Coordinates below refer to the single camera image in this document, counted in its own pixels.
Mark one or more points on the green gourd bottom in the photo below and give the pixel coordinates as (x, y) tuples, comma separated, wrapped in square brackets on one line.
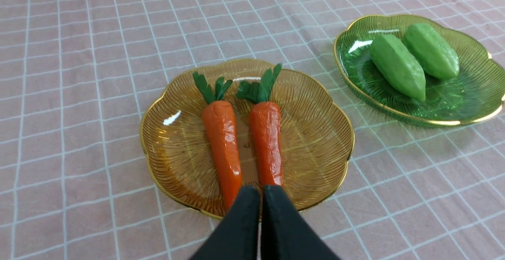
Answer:
[(398, 66)]

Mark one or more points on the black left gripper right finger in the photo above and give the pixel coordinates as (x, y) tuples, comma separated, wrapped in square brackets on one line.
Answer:
[(285, 234)]

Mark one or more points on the amber glass plate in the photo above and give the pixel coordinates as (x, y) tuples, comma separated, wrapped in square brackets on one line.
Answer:
[(316, 138)]

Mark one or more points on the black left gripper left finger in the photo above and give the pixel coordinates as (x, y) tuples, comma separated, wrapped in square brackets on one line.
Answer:
[(236, 237)]

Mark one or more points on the pink checkered tablecloth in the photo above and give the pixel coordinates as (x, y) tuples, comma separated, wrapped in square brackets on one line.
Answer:
[(77, 76)]

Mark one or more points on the green glass plate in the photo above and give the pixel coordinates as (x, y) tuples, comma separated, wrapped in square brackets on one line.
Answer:
[(477, 94)]

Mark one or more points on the green gourd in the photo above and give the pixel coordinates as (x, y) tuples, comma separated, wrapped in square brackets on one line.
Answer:
[(398, 66), (432, 51)]

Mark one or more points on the orange carrot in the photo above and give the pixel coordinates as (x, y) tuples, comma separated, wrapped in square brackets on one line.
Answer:
[(220, 125), (265, 117)]

